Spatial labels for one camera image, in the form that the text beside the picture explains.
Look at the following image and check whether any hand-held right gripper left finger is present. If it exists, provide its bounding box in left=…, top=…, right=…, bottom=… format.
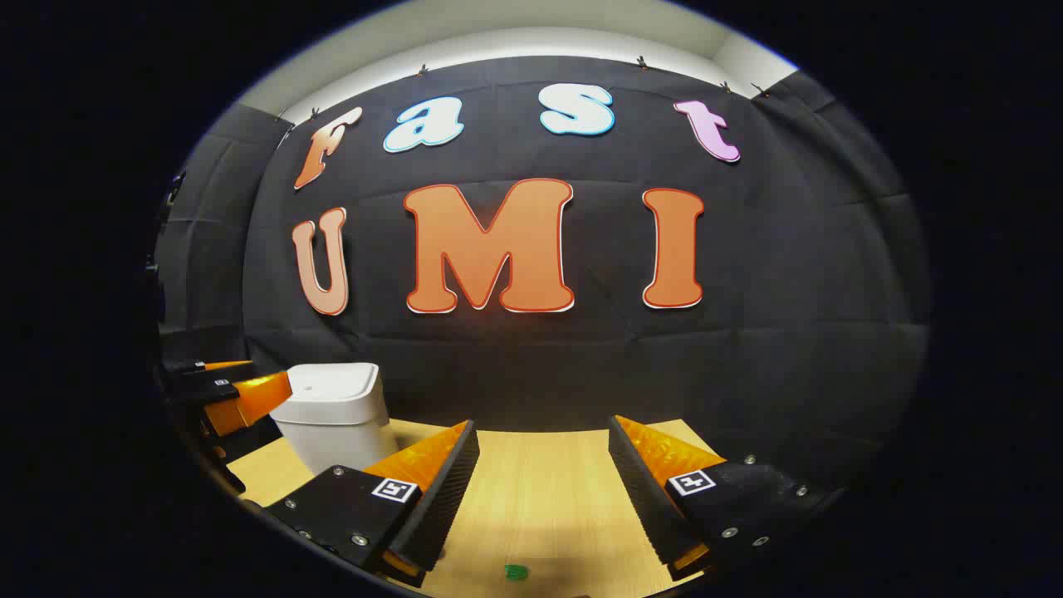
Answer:
left=264, top=419, right=481, bottom=589

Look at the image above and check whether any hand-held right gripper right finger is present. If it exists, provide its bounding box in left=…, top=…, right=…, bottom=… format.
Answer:
left=609, top=414, right=848, bottom=581

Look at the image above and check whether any white desktop garbage bin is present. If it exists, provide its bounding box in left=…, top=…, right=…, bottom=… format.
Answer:
left=269, top=362, right=392, bottom=475

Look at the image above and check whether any wooden desktop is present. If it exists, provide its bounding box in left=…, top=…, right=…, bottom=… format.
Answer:
left=226, top=418, right=725, bottom=598

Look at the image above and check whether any black backdrop cloth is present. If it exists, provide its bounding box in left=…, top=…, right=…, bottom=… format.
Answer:
left=154, top=55, right=931, bottom=491

